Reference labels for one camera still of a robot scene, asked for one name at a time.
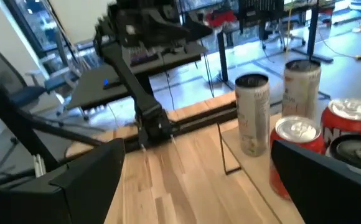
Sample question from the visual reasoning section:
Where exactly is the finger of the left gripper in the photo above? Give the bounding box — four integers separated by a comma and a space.
182, 12, 214, 42
146, 8, 191, 40

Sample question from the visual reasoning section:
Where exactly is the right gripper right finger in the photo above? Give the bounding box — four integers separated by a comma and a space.
270, 139, 361, 224

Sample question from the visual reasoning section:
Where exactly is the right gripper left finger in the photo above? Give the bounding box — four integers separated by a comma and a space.
0, 138, 126, 224

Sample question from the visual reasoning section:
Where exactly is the white Celsius can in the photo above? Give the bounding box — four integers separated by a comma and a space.
326, 134, 361, 185
281, 58, 322, 123
234, 73, 271, 157

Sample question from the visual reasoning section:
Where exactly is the red Fanta can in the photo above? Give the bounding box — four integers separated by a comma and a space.
320, 98, 361, 151
268, 115, 326, 200

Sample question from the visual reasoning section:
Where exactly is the red equipment case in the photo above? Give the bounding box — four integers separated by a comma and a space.
204, 9, 238, 28

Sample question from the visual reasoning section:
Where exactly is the black keyboard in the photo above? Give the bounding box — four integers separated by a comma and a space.
129, 51, 163, 67

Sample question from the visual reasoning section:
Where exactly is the black pegboard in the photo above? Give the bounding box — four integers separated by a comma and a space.
238, 0, 285, 34

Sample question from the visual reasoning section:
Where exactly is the low grey desk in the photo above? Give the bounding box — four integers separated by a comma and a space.
66, 63, 138, 110

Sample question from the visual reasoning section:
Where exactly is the grey office chair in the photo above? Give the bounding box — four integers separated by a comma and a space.
258, 17, 306, 52

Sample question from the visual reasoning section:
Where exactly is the large window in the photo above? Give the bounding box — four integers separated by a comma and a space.
2, 0, 85, 54

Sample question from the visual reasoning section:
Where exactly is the black desk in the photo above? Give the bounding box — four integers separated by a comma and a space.
216, 0, 335, 91

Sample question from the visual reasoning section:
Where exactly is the dark office chair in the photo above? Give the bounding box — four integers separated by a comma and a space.
0, 46, 66, 108

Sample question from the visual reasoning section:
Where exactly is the silver metal bracket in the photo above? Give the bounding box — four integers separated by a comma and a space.
33, 154, 48, 179

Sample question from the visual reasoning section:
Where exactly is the wooden shelf black frame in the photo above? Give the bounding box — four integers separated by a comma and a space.
216, 111, 361, 224

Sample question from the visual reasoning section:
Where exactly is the black aluminium rig frame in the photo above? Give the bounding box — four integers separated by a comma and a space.
0, 63, 239, 187

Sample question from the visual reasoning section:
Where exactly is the yellow power cable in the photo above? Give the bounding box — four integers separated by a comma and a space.
284, 0, 361, 62

